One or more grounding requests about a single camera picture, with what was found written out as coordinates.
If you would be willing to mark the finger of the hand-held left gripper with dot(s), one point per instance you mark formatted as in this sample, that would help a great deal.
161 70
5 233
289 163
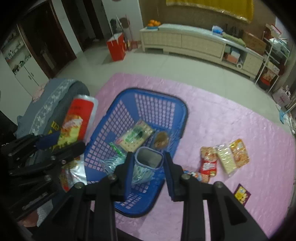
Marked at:
69 151
49 140

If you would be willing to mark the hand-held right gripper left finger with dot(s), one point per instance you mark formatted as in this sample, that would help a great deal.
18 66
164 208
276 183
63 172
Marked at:
129 176

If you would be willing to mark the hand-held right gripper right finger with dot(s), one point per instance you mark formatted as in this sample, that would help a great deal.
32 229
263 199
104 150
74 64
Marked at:
168 176

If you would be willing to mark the clear plastic bag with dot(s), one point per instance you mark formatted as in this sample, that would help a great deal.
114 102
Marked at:
143 173

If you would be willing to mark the green wrapper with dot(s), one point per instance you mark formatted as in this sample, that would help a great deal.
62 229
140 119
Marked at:
116 148

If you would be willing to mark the brown round snack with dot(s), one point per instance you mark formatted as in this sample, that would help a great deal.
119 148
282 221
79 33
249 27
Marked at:
161 140

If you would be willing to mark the green label cracker packet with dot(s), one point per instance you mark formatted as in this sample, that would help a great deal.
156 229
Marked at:
136 136

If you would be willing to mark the large red snack bag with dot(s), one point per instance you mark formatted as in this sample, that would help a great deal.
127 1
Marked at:
78 111

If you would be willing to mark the red snack packet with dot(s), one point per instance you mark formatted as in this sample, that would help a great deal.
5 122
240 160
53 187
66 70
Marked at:
209 166

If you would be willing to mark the plain cracker packet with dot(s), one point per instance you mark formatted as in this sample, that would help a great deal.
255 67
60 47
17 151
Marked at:
225 160

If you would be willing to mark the blue plastic basket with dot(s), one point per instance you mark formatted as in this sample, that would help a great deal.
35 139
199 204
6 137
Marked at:
185 115

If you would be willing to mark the orange yellow snack packet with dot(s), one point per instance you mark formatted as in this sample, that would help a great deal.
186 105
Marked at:
239 154

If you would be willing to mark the orange white snack packet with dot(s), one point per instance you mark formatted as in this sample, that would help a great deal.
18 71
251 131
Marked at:
200 176

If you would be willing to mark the white cabinet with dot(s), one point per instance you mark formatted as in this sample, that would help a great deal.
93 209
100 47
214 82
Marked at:
30 74

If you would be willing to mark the pink quilted table cover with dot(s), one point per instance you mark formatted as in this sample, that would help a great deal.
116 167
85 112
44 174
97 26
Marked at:
208 115

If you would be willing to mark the small purple packet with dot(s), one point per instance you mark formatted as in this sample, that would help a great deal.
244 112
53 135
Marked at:
242 194

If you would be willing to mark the dark wooden door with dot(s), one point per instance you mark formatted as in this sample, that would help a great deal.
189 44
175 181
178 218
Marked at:
92 18
46 34

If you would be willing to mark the red paper bag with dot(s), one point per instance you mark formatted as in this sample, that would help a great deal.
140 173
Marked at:
116 47

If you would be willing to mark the mop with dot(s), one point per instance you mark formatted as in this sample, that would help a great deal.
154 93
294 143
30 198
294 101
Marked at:
282 115

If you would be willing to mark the white paper roll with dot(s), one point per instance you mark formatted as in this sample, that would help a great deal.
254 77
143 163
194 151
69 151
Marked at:
239 65

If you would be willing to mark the orange storage box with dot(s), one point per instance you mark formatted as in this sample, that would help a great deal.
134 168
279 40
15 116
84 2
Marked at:
230 58

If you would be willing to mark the beige TV cabinet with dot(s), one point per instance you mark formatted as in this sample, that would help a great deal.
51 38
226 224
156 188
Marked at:
198 45

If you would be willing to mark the pink gift bag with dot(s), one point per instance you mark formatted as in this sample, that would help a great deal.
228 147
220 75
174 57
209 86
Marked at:
281 97

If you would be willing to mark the white metal rack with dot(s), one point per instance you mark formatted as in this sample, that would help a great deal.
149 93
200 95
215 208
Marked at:
260 73

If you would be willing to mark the brown round board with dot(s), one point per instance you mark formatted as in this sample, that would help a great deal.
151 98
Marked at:
125 22

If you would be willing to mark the orange printed box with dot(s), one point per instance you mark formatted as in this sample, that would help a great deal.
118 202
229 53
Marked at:
269 76

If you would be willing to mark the green cushion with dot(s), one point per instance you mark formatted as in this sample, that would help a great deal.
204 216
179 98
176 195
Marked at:
233 39

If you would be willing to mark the blue tissue box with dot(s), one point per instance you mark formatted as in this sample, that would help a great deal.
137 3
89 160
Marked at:
217 30

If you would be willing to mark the plate of oranges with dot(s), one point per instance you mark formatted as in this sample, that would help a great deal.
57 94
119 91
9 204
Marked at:
153 23

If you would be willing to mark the black router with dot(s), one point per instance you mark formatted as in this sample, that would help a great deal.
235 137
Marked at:
240 33

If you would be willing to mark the yellow cloth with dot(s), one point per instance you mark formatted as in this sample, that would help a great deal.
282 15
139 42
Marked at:
208 7

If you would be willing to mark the red white box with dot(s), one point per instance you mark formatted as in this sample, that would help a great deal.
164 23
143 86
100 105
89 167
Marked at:
272 30

